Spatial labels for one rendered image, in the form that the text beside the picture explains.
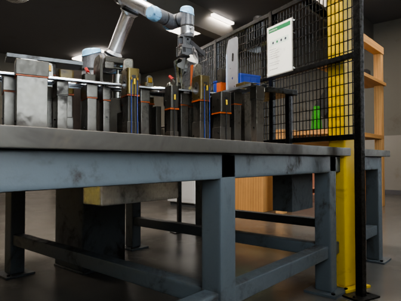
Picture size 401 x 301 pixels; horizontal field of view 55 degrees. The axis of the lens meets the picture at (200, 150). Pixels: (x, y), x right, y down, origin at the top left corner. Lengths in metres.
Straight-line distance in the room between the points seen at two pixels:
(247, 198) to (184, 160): 3.91
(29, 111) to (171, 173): 0.78
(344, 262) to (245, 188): 2.99
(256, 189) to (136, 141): 4.03
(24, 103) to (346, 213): 1.55
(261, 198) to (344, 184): 2.85
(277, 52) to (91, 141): 1.75
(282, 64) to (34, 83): 1.38
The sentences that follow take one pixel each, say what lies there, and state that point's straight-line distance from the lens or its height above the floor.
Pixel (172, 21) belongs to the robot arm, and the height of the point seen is 1.39.
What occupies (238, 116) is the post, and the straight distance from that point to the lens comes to 2.00.
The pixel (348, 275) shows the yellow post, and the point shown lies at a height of 0.07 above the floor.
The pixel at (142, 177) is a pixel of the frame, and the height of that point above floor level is 0.60.
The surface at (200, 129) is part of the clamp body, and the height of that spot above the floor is 0.78.
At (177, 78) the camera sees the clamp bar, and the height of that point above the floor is 1.11.
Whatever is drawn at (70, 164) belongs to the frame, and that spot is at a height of 0.63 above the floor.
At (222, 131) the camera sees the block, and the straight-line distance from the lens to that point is 1.92.
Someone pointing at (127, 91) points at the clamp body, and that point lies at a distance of 1.74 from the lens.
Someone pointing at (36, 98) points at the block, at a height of 0.88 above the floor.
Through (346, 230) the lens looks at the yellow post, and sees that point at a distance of 2.09.
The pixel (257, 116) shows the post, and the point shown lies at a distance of 1.84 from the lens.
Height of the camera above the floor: 0.64
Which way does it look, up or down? 1 degrees up
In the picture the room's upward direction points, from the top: straight up
